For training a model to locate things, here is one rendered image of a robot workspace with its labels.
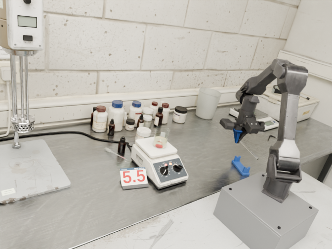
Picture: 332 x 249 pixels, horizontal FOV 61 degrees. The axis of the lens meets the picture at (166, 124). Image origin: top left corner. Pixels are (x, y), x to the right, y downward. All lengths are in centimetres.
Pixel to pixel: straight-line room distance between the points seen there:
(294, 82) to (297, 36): 138
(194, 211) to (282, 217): 26
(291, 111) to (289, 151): 12
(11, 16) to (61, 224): 53
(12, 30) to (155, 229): 63
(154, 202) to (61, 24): 76
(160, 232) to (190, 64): 104
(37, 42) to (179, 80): 97
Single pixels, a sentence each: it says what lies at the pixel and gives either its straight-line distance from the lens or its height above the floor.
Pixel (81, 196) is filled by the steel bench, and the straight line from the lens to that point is 91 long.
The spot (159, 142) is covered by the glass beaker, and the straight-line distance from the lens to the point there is 100.
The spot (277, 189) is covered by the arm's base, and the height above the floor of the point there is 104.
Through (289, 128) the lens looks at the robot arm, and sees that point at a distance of 90.
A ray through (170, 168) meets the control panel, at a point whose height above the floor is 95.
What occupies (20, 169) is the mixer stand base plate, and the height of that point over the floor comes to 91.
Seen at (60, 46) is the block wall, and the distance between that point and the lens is 124.
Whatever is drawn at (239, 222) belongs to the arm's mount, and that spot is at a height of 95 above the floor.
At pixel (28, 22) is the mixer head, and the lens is 80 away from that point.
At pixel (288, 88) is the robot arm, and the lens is 91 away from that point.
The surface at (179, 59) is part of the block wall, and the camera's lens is 157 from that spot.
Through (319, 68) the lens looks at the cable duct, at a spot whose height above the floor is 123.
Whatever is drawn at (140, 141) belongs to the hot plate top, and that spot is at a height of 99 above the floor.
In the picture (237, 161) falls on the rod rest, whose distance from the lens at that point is 124.
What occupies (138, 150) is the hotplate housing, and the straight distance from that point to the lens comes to 103.
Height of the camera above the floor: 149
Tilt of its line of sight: 24 degrees down
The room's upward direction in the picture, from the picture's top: 12 degrees clockwise
